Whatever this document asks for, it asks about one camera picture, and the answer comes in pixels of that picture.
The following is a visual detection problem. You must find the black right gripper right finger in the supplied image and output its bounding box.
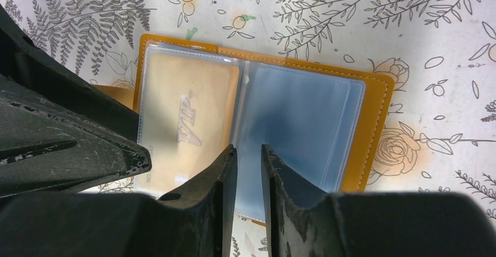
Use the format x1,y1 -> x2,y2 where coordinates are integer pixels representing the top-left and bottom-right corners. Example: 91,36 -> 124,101
261,144 -> 333,256

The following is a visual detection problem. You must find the gold VIP card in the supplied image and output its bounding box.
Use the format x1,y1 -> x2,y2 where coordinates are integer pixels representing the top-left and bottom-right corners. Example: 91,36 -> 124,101
135,52 -> 240,196

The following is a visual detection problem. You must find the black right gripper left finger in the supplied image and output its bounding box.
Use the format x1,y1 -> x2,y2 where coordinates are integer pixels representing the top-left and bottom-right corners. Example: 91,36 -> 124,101
157,145 -> 237,256

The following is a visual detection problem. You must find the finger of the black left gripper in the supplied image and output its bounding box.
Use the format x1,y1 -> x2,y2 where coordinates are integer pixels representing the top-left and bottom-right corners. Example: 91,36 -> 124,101
1,9 -> 139,141
1,77 -> 152,198

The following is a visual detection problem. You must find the floral patterned table mat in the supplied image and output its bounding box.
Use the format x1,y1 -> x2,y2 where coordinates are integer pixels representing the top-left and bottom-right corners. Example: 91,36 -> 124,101
1,0 -> 495,256

